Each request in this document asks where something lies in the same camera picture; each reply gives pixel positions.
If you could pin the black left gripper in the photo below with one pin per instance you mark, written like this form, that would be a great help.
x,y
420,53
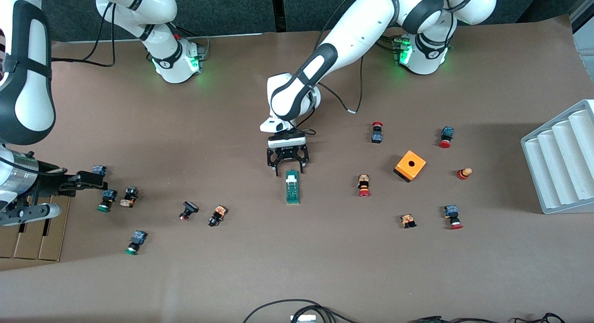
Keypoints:
x,y
287,154

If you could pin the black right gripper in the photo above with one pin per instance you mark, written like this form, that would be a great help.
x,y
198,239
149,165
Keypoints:
x,y
46,184

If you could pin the green rail terminal block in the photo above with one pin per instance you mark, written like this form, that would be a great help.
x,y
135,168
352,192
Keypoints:
x,y
292,197

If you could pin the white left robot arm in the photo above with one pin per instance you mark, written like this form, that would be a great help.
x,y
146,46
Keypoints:
x,y
334,40

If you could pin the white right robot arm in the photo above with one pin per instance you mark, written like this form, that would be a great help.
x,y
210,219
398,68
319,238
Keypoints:
x,y
28,81

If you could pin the green mushroom push button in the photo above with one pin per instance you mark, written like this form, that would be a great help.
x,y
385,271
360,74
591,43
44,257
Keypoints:
x,y
138,237
98,169
109,195

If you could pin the brown paper table cover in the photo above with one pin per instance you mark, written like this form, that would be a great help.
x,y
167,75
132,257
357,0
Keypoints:
x,y
232,128

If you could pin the brown cardboard box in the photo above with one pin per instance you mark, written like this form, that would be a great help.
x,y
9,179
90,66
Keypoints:
x,y
46,239

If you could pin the red mushroom button orange block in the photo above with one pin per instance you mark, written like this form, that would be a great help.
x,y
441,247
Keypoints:
x,y
363,181

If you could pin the black push button orange block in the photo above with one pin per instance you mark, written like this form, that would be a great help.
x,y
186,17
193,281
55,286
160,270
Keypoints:
x,y
218,214

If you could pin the black square button red block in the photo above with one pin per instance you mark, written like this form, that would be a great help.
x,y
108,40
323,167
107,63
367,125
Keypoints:
x,y
190,207

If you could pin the orange button box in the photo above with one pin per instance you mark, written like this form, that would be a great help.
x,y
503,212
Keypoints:
x,y
403,167

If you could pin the small orange contact block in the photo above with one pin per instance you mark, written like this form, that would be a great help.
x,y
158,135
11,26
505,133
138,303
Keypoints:
x,y
407,219

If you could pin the small white silver device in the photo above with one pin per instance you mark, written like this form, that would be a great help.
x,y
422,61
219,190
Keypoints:
x,y
304,318

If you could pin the red mushroom button blue block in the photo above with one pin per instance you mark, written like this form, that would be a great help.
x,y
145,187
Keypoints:
x,y
447,132
451,211

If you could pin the grey ridged tray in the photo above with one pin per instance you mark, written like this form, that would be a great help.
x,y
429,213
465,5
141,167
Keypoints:
x,y
561,165

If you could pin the black selector switch orange block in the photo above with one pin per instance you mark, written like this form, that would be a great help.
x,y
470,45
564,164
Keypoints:
x,y
130,193

